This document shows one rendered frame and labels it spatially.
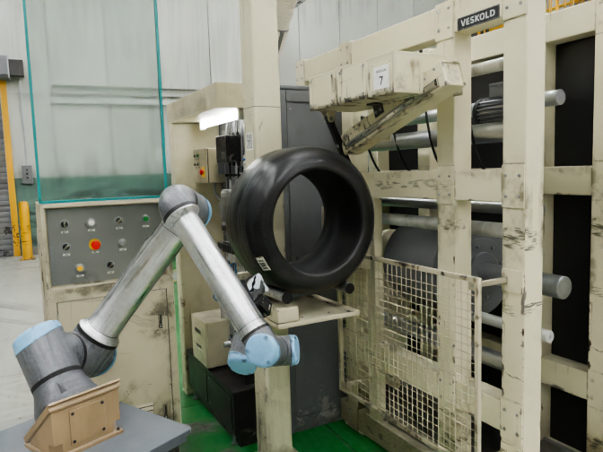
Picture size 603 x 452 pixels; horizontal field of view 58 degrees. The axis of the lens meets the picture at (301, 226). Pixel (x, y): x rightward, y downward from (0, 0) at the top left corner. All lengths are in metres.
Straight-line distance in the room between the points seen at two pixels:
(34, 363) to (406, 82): 1.50
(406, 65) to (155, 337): 1.65
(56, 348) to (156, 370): 1.00
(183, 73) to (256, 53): 9.13
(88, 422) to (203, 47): 10.39
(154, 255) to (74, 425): 0.55
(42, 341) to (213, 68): 10.18
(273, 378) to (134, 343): 0.66
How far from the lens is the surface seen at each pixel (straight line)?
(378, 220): 2.63
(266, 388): 2.57
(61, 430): 1.74
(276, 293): 2.10
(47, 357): 1.80
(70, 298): 2.60
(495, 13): 2.12
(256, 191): 1.98
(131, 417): 1.94
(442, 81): 2.00
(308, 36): 12.60
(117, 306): 1.90
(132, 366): 2.72
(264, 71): 2.43
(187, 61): 11.59
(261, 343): 1.52
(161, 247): 1.85
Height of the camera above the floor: 1.38
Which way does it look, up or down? 6 degrees down
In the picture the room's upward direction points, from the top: 2 degrees counter-clockwise
